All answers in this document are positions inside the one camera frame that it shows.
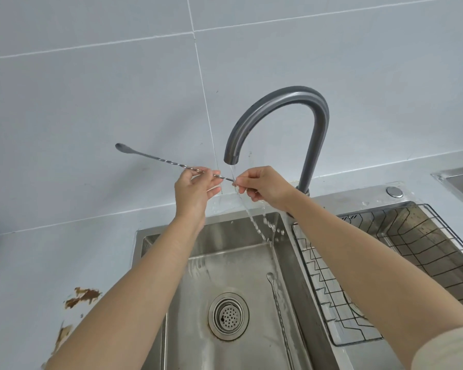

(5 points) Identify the person's left hand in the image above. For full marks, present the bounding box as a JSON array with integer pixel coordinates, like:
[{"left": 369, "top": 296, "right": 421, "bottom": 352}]
[{"left": 174, "top": 167, "right": 222, "bottom": 228}]

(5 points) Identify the person's right hand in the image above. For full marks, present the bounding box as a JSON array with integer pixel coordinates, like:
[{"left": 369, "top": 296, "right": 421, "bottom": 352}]
[{"left": 233, "top": 166, "right": 300, "bottom": 215}]

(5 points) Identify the twisted steel bar spoon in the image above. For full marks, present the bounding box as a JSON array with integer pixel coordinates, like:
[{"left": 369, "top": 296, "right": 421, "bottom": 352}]
[
  {"left": 266, "top": 272, "right": 296, "bottom": 370},
  {"left": 115, "top": 143, "right": 237, "bottom": 184}
]

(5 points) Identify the person's right forearm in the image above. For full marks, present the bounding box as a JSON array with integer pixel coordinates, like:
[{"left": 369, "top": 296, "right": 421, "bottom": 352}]
[{"left": 287, "top": 192, "right": 463, "bottom": 359}]

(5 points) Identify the person's left forearm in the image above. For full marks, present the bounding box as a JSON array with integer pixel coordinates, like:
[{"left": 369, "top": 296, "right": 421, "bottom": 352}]
[{"left": 46, "top": 216, "right": 207, "bottom": 370}]

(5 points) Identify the grey gooseneck faucet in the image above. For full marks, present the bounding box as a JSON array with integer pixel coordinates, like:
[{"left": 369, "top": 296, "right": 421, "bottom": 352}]
[{"left": 223, "top": 86, "right": 330, "bottom": 218}]

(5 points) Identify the stainless steel double sink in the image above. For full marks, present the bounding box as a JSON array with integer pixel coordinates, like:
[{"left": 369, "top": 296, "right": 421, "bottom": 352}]
[{"left": 131, "top": 181, "right": 463, "bottom": 370}]

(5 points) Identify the round steel drain strainer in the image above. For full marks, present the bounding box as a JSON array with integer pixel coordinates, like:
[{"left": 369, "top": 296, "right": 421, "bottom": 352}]
[{"left": 208, "top": 292, "right": 250, "bottom": 342}]

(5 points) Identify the steel sink with rim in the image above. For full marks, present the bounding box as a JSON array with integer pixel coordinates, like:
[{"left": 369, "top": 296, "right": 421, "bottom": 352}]
[{"left": 431, "top": 165, "right": 463, "bottom": 208}]

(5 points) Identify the white sleeve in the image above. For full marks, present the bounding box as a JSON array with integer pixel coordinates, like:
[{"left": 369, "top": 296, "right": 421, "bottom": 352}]
[{"left": 411, "top": 325, "right": 463, "bottom": 370}]

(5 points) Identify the black wire drying rack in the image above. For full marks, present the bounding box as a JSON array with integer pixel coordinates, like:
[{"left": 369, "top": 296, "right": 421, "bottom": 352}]
[{"left": 292, "top": 203, "right": 463, "bottom": 347}]

